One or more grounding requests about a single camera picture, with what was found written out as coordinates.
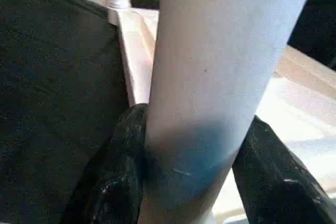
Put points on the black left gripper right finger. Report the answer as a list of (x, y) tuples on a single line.
[(278, 192)]

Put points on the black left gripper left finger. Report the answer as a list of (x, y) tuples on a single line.
[(113, 182)]

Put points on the white plastic table top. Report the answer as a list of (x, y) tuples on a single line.
[(139, 51)]

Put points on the black work surface mat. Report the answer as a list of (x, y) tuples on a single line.
[(52, 77)]

